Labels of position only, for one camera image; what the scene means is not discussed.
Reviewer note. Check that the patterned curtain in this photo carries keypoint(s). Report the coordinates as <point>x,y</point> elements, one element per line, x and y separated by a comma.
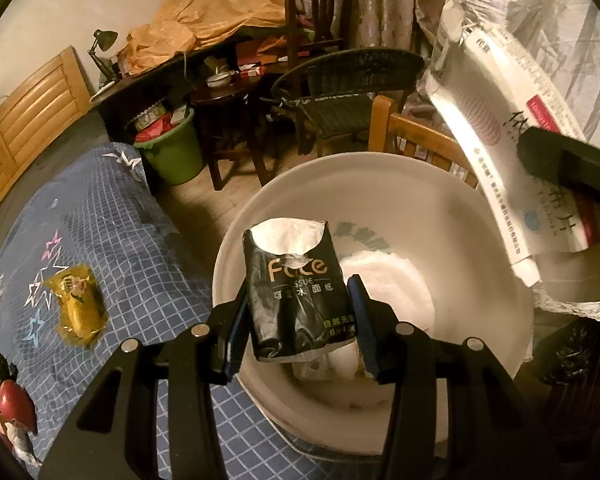
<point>385,0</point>

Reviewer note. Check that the silvery plastic sheet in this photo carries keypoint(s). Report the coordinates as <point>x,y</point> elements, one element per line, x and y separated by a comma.
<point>555,10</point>

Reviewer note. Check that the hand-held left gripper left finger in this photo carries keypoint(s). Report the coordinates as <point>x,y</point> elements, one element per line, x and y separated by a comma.
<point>236,355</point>

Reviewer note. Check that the black desk lamp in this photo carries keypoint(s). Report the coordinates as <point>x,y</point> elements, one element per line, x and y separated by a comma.
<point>105,37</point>

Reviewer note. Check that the long white carton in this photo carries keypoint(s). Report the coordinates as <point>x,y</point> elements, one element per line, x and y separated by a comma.
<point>480,135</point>

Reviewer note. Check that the green plastic bucket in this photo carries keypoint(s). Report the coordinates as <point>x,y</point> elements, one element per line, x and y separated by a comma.
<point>175,155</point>

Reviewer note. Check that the white plastic bucket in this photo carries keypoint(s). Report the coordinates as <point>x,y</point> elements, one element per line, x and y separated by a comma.
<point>430,200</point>

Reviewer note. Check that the blue checked blanket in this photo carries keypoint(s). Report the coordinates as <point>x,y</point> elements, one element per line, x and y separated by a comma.
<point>130,260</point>

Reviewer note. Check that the dark round stool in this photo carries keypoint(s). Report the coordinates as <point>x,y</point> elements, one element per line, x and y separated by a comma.
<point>220,97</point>

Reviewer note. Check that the dark wooden chair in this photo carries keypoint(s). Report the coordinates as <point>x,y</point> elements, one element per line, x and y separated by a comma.
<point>292,10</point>

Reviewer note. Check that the dark wooden desk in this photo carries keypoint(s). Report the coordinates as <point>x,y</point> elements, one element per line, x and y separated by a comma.
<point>115,105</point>

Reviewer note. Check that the dark crumpled wrapper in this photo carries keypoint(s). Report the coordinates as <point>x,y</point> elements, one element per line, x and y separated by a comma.
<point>3,366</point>

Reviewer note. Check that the red plastic bag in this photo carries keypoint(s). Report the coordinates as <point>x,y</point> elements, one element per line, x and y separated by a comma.
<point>152,130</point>

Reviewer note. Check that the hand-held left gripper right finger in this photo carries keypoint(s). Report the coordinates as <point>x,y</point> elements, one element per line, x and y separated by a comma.
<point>367,330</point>

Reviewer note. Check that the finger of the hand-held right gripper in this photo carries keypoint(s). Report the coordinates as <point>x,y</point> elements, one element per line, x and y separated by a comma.
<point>565,160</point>

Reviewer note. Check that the black tissue packet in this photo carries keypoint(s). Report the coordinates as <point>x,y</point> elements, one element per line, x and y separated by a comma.
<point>290,305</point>

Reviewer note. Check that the white tissue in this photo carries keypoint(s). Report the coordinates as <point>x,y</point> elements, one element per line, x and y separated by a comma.
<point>22,442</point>

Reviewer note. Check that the light wooden chair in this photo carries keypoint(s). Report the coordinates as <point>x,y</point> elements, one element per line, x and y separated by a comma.
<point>380,125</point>

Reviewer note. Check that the white bowl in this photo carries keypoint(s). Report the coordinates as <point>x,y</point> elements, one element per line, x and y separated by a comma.
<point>219,80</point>

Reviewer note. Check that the orange plastic sheet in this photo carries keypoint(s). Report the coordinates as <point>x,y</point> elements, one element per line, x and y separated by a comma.
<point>205,5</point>

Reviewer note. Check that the grey bed sheet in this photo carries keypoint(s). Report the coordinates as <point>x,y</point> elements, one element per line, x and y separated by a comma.
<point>75,135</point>

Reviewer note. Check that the gold snack packet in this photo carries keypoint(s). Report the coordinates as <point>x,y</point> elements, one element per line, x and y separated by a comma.
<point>82,310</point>

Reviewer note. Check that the wooden bed headboard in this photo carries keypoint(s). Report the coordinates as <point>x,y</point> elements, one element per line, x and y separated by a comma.
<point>35,115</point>

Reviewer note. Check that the red white small box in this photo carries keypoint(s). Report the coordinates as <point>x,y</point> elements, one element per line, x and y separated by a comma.
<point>251,72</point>

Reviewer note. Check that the red apple-shaped box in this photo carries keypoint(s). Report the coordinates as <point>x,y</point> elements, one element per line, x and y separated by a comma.
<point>12,402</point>

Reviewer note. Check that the black trash bag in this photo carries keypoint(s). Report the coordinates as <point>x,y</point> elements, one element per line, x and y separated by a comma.
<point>570,355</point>

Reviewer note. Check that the dark wicker chair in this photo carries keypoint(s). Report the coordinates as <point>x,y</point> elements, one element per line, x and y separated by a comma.
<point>350,72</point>

